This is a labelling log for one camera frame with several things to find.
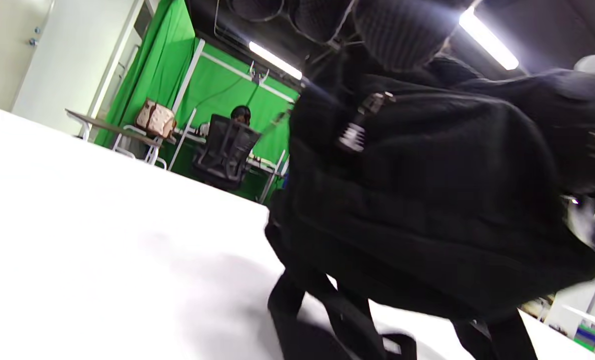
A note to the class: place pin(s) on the black backpack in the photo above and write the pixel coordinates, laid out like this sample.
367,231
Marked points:
427,200

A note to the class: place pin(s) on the long ceiling light tube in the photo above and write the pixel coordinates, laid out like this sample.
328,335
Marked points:
275,60
487,37

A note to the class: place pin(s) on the person's left hand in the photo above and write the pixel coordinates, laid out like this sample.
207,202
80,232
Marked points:
397,30

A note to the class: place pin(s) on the wooden side table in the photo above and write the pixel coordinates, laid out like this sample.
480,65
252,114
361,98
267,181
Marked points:
102,124

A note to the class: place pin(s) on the white metal chair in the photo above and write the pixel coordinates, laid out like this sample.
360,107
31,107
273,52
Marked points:
137,147

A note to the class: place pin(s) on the black mesh office chair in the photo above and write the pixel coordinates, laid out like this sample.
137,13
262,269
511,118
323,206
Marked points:
227,150

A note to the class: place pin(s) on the brown patterned bag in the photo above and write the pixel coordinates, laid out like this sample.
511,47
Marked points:
155,119

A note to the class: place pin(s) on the green screen backdrop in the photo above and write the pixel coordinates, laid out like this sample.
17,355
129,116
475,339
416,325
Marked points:
217,85

